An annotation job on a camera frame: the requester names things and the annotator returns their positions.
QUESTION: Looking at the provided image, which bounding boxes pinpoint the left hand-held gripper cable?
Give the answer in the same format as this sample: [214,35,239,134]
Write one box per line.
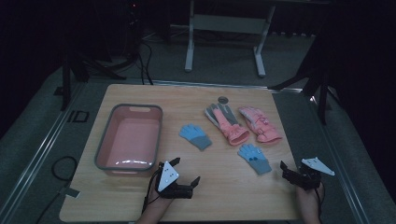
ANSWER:
[141,169,163,216]

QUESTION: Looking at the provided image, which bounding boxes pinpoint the blue knit glove with dots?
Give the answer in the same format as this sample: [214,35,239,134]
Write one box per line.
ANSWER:
[237,143,273,175]

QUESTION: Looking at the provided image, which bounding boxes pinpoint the dark equipment with red light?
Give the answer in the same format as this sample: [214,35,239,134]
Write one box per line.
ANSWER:
[122,0,144,60]

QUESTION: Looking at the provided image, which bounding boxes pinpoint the right hand-held gripper cable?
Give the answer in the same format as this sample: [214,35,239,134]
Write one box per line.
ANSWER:
[313,183,327,218]

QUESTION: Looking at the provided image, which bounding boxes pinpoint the plain blue knit glove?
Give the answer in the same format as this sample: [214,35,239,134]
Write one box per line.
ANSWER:
[178,123,213,151]

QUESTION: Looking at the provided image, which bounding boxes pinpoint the pink plastic basin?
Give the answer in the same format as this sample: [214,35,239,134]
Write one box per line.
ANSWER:
[93,103,164,177]

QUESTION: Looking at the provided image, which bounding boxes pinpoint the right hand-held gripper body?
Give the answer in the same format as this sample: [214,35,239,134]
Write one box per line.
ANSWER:
[293,157,336,191]

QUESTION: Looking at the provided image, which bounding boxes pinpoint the person's left hand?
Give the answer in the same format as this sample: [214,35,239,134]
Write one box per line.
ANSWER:
[145,178,174,209]

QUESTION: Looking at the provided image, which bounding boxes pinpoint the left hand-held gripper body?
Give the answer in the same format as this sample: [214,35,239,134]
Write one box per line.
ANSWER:
[154,160,194,200]

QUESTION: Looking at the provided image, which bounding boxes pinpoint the person's right hand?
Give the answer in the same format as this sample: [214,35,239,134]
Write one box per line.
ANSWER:
[295,182,325,213]

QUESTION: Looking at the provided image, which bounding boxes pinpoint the black floor cables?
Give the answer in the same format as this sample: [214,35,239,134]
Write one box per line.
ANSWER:
[135,40,155,86]

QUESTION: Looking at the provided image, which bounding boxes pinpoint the pink glove with grey palm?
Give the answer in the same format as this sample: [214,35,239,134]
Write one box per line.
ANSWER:
[204,102,250,147]

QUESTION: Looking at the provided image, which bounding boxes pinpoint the black tripod stand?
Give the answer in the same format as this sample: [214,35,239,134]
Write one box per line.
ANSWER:
[53,46,128,112]
[268,40,342,126]

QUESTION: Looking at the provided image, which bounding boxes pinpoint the looped black floor cable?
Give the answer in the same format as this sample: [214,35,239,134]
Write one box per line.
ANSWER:
[50,155,79,182]

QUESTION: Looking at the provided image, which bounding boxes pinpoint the hand-held gripper cable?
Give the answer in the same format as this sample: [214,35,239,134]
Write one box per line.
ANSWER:
[141,169,163,216]
[313,183,327,218]

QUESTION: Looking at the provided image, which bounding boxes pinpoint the white metal desk frame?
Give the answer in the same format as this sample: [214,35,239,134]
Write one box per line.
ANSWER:
[184,0,331,78]

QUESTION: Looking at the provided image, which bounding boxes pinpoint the pink padded glove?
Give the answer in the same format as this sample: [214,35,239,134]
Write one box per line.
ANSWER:
[238,105,283,145]

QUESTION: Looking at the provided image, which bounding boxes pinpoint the grey floor tape piece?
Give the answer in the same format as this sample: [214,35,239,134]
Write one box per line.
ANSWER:
[58,187,81,200]

